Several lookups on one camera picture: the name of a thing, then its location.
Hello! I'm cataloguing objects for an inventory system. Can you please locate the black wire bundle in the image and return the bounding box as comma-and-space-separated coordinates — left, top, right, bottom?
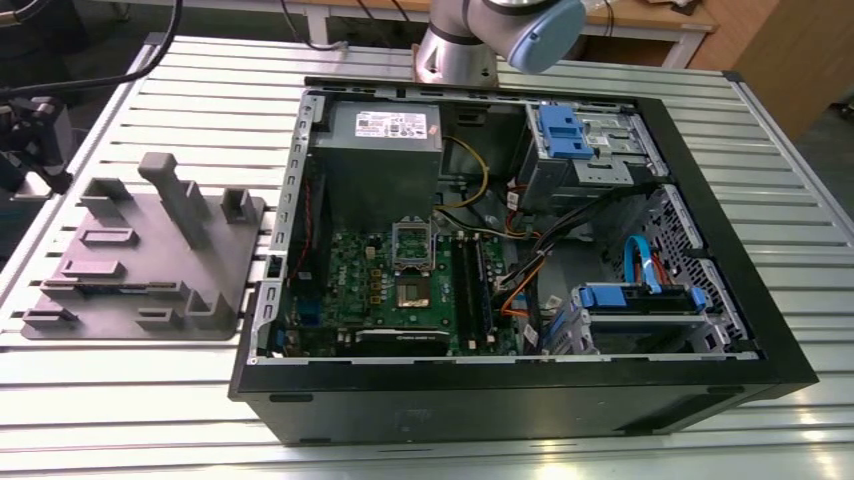
531, 179, 668, 251

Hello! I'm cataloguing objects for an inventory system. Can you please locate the grey plastic parts rack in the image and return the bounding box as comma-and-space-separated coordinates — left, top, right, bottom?
19, 152, 272, 342

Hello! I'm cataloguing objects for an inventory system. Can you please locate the black camera cable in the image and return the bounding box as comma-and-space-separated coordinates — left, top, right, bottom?
0, 0, 187, 99

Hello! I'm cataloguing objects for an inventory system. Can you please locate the blue plastic drive latch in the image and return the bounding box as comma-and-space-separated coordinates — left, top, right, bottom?
538, 103, 594, 161

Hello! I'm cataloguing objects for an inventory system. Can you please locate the black graphics card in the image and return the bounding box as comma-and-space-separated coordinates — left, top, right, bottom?
335, 327, 454, 357

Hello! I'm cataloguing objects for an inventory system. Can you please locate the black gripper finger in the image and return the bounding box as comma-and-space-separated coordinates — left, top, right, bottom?
25, 101, 75, 196

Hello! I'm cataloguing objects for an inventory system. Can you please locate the brown wooden cabinet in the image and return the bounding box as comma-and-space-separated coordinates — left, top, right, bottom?
686, 0, 854, 144

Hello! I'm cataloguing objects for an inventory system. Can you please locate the wooden desk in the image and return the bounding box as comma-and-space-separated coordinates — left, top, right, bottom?
586, 0, 722, 69

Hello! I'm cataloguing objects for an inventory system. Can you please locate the dark green RAM stick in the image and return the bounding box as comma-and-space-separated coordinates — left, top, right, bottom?
73, 282, 153, 294

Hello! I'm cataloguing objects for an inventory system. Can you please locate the black RAM slot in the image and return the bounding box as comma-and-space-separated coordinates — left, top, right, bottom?
448, 234, 476, 347

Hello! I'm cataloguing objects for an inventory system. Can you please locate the blue flat wire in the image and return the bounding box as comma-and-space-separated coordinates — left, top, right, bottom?
623, 235, 666, 294

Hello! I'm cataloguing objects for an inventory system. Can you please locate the grey power supply unit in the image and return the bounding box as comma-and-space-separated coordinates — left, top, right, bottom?
311, 99, 447, 236

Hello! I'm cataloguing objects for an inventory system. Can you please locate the metal socket cover frame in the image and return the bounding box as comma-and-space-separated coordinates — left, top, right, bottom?
390, 214, 439, 274

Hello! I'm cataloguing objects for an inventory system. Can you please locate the black open PC case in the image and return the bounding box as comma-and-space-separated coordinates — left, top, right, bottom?
225, 74, 821, 449

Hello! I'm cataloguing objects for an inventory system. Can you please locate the green motherboard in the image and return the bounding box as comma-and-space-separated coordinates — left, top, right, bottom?
285, 219, 528, 359

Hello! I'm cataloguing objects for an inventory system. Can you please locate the hard disk in blue carrier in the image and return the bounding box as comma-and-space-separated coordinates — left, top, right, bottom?
576, 282, 710, 317

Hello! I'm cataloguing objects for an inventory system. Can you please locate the yellow wire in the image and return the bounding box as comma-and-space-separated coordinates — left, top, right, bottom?
436, 137, 492, 211

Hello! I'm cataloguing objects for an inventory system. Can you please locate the orange wire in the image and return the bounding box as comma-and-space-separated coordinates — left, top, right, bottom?
498, 252, 543, 319

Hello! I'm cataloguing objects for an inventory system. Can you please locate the grey metal drive cage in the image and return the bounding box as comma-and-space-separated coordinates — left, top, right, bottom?
519, 102, 668, 214

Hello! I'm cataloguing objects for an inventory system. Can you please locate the dark office chair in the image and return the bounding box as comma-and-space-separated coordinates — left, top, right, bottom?
0, 0, 88, 89

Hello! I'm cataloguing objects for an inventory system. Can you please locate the grey metal disk bay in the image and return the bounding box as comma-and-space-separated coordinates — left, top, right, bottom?
546, 299, 735, 359

